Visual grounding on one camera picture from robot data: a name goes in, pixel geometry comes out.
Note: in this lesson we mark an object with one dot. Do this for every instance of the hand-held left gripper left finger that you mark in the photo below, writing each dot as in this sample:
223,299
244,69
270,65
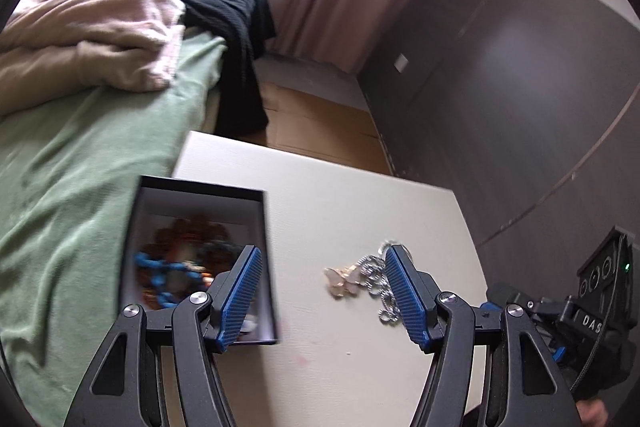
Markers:
240,302

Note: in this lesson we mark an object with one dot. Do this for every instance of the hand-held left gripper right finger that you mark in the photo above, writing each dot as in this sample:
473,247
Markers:
407,302

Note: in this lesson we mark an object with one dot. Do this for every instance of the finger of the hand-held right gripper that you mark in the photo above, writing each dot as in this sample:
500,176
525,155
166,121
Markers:
505,294

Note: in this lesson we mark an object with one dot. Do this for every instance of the beige butterfly ornament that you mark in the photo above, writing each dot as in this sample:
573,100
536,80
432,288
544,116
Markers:
342,282

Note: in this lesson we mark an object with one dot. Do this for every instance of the black jewelry box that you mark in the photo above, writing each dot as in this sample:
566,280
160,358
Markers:
200,187

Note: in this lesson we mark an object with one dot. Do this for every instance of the person's right hand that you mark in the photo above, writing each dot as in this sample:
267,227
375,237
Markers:
592,414

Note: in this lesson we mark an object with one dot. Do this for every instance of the flattened cardboard sheet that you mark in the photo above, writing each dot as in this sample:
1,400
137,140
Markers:
310,122

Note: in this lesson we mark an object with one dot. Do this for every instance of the green bed sheet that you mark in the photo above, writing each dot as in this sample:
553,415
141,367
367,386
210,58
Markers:
75,157

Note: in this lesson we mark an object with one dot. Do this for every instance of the black knitted blanket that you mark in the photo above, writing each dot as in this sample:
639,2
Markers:
230,17

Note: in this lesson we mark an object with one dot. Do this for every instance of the beige blanket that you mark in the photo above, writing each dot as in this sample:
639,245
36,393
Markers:
75,32

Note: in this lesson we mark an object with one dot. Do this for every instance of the white wall socket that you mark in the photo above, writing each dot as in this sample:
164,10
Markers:
400,63

